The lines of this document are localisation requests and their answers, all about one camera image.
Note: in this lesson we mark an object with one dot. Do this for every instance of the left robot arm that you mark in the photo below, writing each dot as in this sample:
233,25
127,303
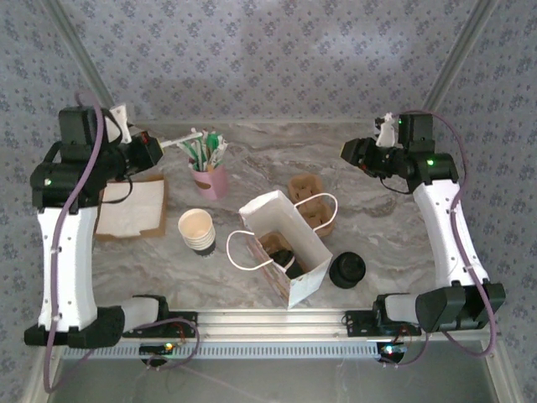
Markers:
67,260

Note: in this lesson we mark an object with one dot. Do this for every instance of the green white paper packet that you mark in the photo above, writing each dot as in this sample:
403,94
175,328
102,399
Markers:
189,151

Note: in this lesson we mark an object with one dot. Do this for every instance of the white paper napkins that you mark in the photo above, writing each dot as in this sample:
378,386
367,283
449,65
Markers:
138,210

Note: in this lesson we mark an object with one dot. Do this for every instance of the pink holder cup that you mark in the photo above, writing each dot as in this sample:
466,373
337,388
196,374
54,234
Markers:
210,184

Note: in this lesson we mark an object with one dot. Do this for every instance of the striped paper cup stack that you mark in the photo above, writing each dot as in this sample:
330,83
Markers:
199,241

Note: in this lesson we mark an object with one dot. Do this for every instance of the black cup lid stack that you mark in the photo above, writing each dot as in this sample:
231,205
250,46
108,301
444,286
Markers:
347,268

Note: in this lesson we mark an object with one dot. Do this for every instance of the small circuit board with light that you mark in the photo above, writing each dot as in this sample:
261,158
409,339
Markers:
155,348
392,349

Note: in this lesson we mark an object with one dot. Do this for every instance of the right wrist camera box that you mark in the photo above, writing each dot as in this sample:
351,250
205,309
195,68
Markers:
385,134

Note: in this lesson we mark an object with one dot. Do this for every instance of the aluminium table edge rail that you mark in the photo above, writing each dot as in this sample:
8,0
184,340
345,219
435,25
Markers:
293,122

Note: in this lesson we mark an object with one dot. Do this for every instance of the aluminium corner post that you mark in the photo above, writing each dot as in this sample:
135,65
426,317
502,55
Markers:
90,63
454,63

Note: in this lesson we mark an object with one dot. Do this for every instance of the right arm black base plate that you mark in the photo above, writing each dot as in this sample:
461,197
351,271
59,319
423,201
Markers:
356,323

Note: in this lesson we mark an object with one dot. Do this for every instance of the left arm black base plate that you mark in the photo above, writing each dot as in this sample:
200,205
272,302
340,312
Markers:
186,323

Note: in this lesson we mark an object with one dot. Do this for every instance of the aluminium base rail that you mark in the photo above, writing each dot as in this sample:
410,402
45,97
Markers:
272,321

